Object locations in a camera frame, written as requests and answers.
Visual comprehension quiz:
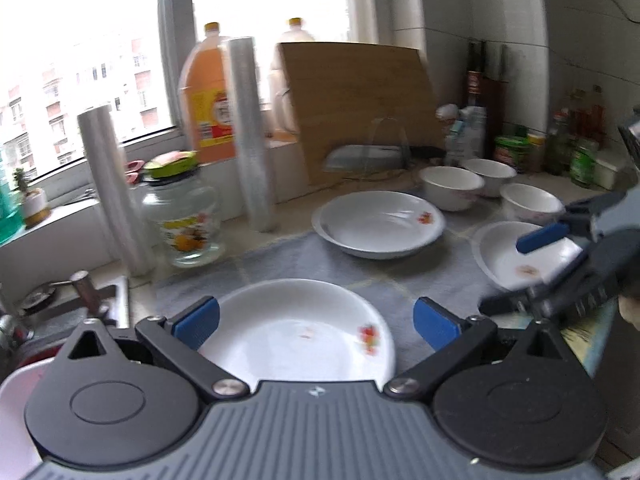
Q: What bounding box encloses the brown knife block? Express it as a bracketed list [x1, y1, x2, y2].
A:
[482, 45, 508, 146]

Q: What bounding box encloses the white plastic bag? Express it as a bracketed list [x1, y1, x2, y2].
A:
[436, 104, 488, 167]

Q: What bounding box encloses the clear condiment bottle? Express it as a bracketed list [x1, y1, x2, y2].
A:
[570, 89, 590, 141]

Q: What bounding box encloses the large orange oil bottle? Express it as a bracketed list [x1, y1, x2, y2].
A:
[180, 22, 238, 164]

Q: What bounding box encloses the pale bottle with yellow cap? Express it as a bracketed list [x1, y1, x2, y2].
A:
[270, 17, 317, 143]

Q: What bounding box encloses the grey checked mat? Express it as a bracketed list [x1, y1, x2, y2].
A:
[152, 195, 618, 386]

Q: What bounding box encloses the clear plastic wrap roll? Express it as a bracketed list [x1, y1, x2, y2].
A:
[225, 36, 277, 233]
[76, 106, 156, 277]

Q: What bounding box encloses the steel cleaver knife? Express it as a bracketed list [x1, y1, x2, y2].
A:
[324, 144, 446, 173]

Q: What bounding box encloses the white bowl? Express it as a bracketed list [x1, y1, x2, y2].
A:
[419, 166, 486, 212]
[462, 158, 517, 198]
[500, 183, 566, 225]

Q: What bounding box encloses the white plastic box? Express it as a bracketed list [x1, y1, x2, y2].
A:
[595, 157, 629, 191]

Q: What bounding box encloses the green glass bottle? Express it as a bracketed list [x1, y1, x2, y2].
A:
[546, 110, 571, 176]

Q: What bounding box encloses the wooden cutting board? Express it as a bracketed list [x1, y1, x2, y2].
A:
[277, 41, 443, 188]

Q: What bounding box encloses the green lidded jar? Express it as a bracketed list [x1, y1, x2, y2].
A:
[495, 135, 532, 173]

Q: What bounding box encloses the glass jar with green lid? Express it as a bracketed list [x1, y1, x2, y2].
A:
[141, 151, 224, 267]

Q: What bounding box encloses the white plate with fruit print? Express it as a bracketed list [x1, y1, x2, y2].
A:
[311, 191, 447, 260]
[197, 278, 397, 383]
[471, 221, 586, 293]

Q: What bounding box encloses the dark bottle with red label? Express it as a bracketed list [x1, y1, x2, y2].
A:
[466, 40, 483, 111]

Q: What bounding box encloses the metal sink strainer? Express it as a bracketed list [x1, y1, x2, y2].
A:
[22, 282, 66, 308]

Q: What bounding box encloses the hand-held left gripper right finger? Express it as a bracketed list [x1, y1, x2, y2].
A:
[384, 297, 568, 403]

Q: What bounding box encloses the red sauce bottle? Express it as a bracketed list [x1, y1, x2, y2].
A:
[589, 85, 607, 148]

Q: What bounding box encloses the small potted plant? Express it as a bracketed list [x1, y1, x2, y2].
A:
[12, 167, 51, 228]

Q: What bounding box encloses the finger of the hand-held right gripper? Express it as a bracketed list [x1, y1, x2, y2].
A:
[516, 192, 626, 256]
[479, 285, 551, 317]

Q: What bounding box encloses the white colander basket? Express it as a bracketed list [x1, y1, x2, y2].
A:
[0, 360, 66, 480]

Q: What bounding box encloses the green label jar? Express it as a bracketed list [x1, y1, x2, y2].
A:
[570, 137, 599, 189]

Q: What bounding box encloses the green detergent bottle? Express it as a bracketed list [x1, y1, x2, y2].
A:
[0, 145, 25, 246]

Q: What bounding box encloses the stainless steel sink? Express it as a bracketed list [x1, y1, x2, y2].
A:
[20, 275, 132, 361]

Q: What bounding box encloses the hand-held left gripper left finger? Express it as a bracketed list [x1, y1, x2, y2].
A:
[65, 296, 251, 403]

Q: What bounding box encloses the steel soap dispenser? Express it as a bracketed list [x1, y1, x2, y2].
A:
[70, 270, 111, 321]

